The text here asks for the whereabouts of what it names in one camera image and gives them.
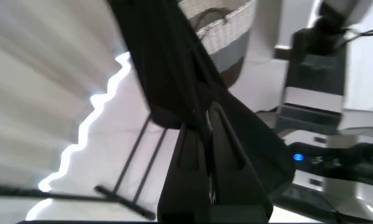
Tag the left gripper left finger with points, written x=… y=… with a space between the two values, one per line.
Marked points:
x=186 y=180

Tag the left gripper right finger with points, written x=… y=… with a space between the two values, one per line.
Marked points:
x=233 y=186

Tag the black garment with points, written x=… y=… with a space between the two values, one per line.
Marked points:
x=173 y=62

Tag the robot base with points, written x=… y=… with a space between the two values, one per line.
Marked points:
x=314 y=99

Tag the black clothes rack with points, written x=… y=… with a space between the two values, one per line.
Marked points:
x=124 y=202

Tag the white laundry basket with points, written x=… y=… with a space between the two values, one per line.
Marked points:
x=226 y=34

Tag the white curtain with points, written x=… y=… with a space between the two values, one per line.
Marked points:
x=33 y=77

